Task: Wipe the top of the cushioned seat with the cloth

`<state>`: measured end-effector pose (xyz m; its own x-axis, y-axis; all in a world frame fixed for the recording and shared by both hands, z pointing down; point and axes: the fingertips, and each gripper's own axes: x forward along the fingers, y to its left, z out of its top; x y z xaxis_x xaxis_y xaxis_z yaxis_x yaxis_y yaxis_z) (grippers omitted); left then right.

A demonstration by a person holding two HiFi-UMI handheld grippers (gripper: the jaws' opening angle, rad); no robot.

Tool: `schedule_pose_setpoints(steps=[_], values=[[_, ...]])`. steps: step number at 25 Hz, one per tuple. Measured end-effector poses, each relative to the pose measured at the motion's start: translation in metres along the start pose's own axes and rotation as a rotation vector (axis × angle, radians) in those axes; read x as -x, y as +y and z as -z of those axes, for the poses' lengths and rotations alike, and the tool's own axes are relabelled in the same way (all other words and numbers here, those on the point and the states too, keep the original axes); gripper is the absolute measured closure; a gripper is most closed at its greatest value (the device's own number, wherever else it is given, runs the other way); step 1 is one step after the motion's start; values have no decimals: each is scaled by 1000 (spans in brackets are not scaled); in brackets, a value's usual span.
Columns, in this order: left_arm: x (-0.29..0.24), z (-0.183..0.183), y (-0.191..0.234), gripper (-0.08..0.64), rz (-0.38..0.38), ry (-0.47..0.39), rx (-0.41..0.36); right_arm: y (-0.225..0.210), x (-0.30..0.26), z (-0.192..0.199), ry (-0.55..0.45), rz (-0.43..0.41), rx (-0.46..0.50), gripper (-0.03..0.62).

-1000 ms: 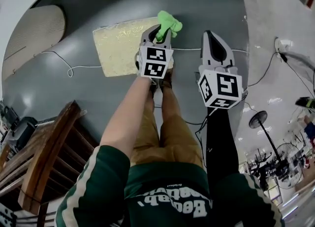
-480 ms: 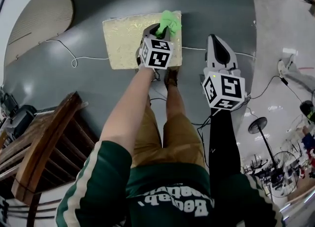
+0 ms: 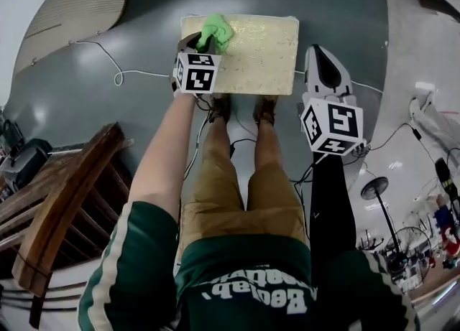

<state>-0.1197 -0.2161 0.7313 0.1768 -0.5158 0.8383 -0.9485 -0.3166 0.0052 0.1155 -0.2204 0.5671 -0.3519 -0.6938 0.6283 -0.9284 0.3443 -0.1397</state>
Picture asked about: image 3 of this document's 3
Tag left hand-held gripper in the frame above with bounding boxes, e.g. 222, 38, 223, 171
169, 32, 223, 98

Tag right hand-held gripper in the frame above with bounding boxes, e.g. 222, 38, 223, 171
300, 44, 368, 158

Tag green cloth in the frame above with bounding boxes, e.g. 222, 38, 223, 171
195, 14, 234, 54

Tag cream gold cushioned seat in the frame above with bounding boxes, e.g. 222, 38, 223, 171
179, 14, 300, 96

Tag person's right forearm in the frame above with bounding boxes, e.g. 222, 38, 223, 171
309, 149, 357, 253

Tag person's left forearm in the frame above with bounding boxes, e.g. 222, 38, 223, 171
128, 91, 199, 223

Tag white cloth heap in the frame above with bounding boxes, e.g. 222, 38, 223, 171
408, 91, 460, 153

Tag person's brown left shoe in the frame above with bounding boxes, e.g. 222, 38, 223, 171
209, 93, 233, 123

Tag person's brown shoe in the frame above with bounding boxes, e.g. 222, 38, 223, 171
209, 93, 233, 123
252, 95, 280, 125

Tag person's brown right shoe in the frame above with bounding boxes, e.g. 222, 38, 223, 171
252, 95, 280, 125

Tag person's left leg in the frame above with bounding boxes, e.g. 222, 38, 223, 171
201, 116, 235, 176

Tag person's leg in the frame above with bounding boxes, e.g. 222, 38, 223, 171
253, 120, 285, 177
201, 116, 235, 176

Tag person's right leg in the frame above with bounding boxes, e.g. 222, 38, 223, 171
253, 120, 285, 177

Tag black fan stand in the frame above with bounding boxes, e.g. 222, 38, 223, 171
360, 176, 409, 264

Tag tan shorts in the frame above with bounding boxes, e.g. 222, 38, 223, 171
178, 151, 311, 253

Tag brown wooden chair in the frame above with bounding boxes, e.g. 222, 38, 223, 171
0, 122, 136, 330

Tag green white-trimmed shirt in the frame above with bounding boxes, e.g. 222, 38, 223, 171
77, 200, 422, 331

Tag long white looped cable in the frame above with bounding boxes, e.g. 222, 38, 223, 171
67, 39, 174, 87

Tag thin floor cable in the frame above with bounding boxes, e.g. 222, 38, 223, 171
182, 96, 213, 181

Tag black cable with adapter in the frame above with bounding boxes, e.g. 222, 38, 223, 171
369, 122, 452, 167

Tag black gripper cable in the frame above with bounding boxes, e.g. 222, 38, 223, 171
288, 149, 326, 244

